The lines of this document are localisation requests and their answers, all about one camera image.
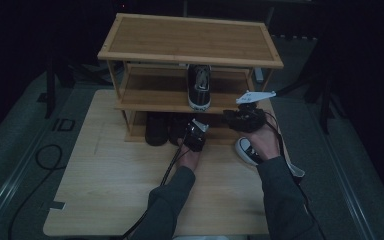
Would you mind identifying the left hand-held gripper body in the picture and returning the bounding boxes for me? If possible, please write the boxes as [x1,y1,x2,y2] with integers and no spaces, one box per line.
[183,118,210,153]

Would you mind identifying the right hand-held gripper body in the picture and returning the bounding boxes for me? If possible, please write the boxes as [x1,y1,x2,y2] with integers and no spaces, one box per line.
[231,90,277,134]

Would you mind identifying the black mesh shoe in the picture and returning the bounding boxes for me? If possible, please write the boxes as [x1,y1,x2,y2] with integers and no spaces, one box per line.
[168,113,194,147]
[144,112,169,147]

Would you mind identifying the black white canvas sneaker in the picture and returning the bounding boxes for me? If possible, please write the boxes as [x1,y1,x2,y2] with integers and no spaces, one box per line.
[187,64,212,112]
[234,136,306,178]

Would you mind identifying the wooden shoe rack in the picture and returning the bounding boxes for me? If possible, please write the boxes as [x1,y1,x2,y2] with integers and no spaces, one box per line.
[97,12,285,146]

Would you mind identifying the person's left hand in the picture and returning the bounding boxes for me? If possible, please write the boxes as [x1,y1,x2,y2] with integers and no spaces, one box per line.
[175,138,204,172]

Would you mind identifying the person's right hand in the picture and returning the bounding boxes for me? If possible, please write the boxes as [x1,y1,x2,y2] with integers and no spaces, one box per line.
[241,121,283,162]

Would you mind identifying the black metal stand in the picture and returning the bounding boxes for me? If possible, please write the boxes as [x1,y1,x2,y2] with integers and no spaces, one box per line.
[44,58,78,119]

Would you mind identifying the grey tape strip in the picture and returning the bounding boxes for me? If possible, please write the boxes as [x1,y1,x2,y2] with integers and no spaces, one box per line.
[48,200,67,211]

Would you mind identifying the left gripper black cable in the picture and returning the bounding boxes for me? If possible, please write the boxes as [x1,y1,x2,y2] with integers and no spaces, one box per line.
[119,143,186,240]

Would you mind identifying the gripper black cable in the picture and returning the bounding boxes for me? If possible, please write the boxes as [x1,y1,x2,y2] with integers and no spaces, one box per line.
[263,111,328,240]
[119,143,186,240]

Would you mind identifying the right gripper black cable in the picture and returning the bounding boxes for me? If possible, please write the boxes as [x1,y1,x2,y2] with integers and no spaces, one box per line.
[263,111,328,240]

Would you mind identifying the black floor cable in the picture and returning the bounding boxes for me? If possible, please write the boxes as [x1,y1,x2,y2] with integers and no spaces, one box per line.
[8,143,64,240]

